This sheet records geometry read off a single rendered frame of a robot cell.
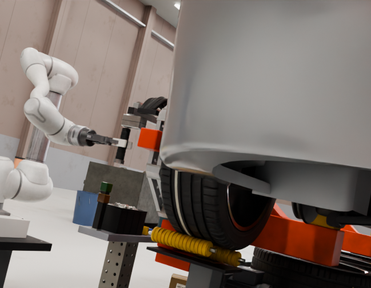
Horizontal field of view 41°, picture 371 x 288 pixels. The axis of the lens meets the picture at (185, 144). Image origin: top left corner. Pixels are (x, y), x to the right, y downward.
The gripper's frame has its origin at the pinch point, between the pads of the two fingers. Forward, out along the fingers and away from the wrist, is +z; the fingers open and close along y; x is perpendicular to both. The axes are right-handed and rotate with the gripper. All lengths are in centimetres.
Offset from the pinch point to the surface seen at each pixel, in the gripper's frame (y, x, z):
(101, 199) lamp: -10.2, -24.7, -11.9
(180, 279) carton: -110, -65, -18
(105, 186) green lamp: -10.2, -18.6, -11.5
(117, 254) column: -30, -48, -11
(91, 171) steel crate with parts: -408, -14, -354
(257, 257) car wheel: -80, -38, 37
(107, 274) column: -30, -58, -14
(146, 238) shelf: -40, -39, -4
